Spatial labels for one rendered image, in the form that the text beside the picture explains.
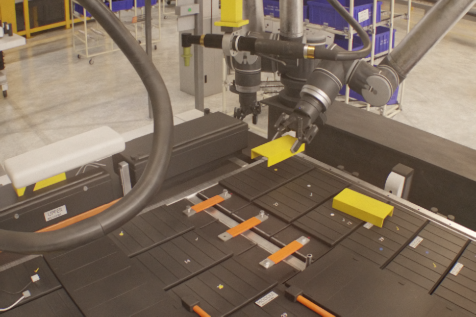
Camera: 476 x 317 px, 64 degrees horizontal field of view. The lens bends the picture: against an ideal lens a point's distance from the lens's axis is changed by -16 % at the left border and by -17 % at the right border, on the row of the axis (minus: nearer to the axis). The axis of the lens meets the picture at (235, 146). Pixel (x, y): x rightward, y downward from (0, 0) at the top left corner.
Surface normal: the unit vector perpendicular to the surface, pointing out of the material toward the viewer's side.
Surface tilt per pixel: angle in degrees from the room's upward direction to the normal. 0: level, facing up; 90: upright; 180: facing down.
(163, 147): 36
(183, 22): 90
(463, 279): 0
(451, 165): 0
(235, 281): 0
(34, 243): 45
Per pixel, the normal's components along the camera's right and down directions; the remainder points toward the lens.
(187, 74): -0.74, 0.29
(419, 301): 0.00, -0.90
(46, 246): 0.19, 0.28
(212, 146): 0.67, 0.32
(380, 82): -0.46, 0.29
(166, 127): 0.32, -0.49
